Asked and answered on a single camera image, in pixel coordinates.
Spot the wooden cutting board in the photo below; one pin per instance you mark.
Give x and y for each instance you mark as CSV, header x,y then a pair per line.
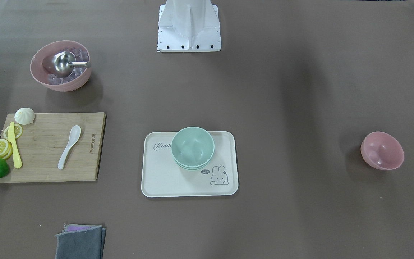
x,y
43,142

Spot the small pink bowl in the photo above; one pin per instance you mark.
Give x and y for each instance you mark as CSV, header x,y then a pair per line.
x,y
382,151

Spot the white ceramic spoon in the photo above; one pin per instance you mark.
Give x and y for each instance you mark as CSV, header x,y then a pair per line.
x,y
74,136

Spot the bottom green bowl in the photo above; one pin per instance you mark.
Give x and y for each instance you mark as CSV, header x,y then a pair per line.
x,y
191,168

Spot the back lemon slice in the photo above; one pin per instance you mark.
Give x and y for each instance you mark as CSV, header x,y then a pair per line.
x,y
9,152

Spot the large pink ice bowl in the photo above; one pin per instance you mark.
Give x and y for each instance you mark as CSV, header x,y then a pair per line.
x,y
42,77

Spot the steel ice scoop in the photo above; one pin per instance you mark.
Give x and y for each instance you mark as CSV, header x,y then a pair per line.
x,y
63,63

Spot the cream rabbit tray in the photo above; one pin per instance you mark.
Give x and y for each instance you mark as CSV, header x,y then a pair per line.
x,y
162,177

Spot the middle green bowl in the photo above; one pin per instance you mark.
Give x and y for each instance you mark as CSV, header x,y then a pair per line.
x,y
195,166

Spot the grey folded cloth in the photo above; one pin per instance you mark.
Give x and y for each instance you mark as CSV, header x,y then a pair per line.
x,y
84,244

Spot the clear ice cubes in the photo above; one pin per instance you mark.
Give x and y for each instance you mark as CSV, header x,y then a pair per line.
x,y
81,55

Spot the purple cloth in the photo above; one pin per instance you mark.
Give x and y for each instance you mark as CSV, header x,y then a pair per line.
x,y
76,227

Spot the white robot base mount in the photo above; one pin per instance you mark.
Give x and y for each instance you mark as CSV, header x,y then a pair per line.
x,y
187,26

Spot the white steamed bun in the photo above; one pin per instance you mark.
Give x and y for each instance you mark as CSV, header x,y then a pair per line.
x,y
24,116

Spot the yellow plastic knife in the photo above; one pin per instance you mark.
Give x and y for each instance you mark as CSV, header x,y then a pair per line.
x,y
11,138

